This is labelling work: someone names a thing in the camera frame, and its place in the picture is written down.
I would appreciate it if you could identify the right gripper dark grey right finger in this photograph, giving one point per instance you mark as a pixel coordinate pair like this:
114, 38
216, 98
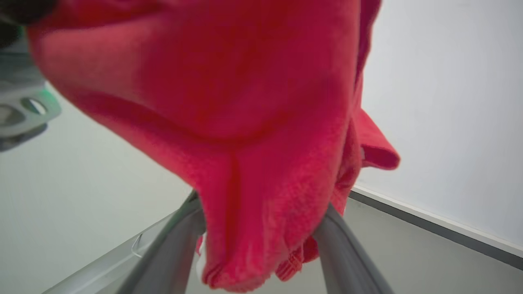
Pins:
347, 261

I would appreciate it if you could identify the grey left gripper, green band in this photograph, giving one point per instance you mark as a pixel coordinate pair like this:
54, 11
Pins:
20, 102

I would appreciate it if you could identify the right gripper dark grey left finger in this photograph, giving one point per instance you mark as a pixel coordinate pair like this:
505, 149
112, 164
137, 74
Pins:
171, 253

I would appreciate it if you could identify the red knitted garment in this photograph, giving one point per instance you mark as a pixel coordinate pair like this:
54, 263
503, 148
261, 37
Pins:
245, 122

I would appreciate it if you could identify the grey and white wall baseboard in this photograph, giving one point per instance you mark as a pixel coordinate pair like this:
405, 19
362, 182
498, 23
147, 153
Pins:
441, 228

